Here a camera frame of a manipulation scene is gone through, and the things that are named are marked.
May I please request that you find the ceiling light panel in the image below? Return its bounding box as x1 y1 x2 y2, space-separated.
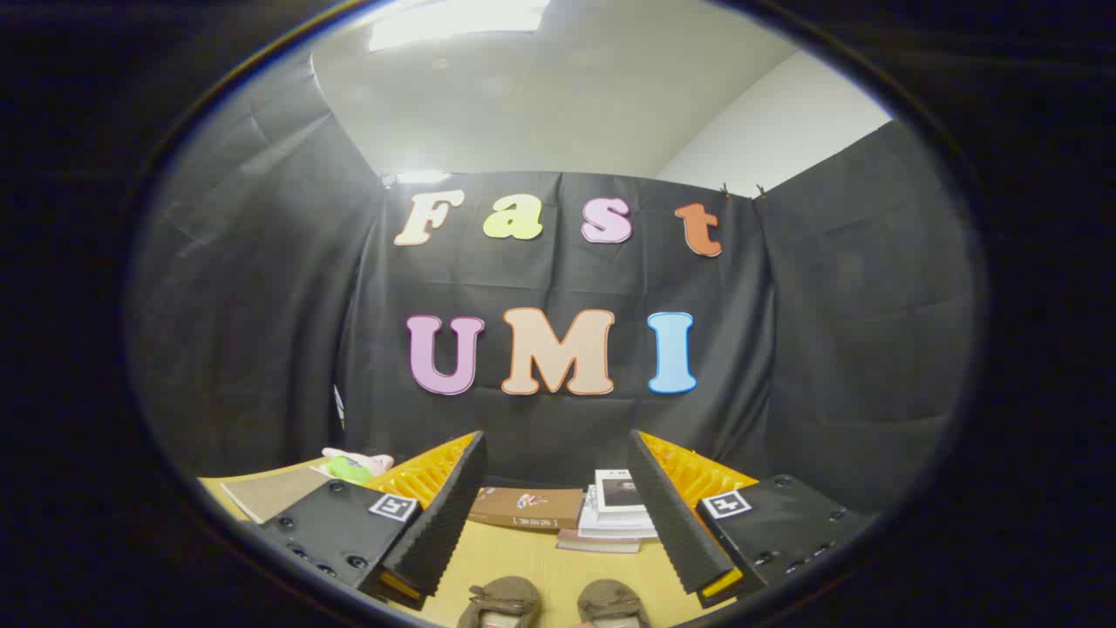
366 0 552 52

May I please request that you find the pale pink book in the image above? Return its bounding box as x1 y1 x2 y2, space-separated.
557 529 643 555

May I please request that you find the black backdrop cloth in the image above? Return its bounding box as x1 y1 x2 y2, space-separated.
126 52 982 515

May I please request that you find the plain white book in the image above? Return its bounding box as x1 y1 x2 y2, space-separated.
578 485 657 540

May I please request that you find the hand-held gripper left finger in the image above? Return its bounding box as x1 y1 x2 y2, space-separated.
260 430 489 611

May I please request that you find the brown book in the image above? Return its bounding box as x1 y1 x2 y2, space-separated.
467 486 586 532

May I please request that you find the brown fuzzy shoe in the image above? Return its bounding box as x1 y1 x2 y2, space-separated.
576 579 652 628
457 576 543 628

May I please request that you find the beige storage box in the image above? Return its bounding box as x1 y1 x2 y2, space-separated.
221 467 333 525

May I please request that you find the pink and green plush toy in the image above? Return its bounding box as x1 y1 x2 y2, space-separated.
321 447 396 486

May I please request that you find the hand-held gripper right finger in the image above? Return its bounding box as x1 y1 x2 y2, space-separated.
628 428 874 610

